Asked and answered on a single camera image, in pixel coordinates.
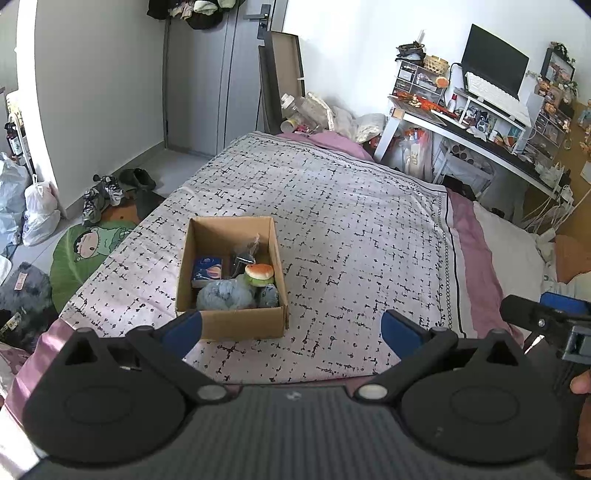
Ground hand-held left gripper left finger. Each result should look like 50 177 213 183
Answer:
60 310 232 402

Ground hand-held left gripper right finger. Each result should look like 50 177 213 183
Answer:
355 309 526 401

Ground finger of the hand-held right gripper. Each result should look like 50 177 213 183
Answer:
539 291 591 318
501 294 564 334

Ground brown cardboard box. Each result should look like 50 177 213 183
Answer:
174 216 290 342

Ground blue white tissue pack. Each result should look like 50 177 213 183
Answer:
192 257 225 289

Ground black item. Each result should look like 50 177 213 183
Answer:
230 236 262 278

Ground burger plush toy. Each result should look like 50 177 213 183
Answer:
236 263 276 289

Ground blue-grey plush toy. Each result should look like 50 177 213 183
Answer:
197 278 256 311

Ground white pillow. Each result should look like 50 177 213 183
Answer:
472 200 560 298

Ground white black-patterned bed blanket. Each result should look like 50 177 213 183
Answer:
59 131 480 385

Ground green cartoon round rug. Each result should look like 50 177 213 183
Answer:
49 220 140 315

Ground grey white sneaker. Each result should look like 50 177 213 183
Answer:
99 174 125 207
81 185 110 228

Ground dark slippers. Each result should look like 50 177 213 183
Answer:
118 168 158 192

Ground small desktop drawer unit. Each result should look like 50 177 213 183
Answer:
523 107 574 161

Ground white plastic shopping bag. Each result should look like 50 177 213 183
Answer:
21 174 62 247

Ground white desk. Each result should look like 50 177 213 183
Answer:
373 95 576 205

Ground white monitor riser shelf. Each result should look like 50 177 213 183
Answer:
453 87 533 137

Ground crumpled white plastic bags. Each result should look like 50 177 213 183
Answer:
331 105 387 145

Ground large white plastic bag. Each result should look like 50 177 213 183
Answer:
0 151 32 246

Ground white keyboard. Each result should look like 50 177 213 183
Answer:
464 72 533 121

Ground grey door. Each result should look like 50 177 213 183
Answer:
163 0 288 158

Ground clear plastic bottles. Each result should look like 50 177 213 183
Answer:
279 91 334 134

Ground clear drawer organizer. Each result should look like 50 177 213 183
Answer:
392 59 447 105

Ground black computer monitor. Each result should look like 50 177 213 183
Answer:
460 23 531 100

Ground dark bottle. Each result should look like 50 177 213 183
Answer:
4 121 25 158

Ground woven basket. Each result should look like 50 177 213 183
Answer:
422 54 450 75

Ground flat leaning cardboard box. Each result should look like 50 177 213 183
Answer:
257 30 306 136

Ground pile of hanging clothes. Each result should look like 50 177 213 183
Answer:
147 0 246 30

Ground white power strip with cables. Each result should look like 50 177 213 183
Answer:
521 184 577 234

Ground black picture frame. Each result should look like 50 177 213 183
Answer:
539 45 577 92

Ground black door handle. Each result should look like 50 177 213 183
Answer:
244 2 274 40

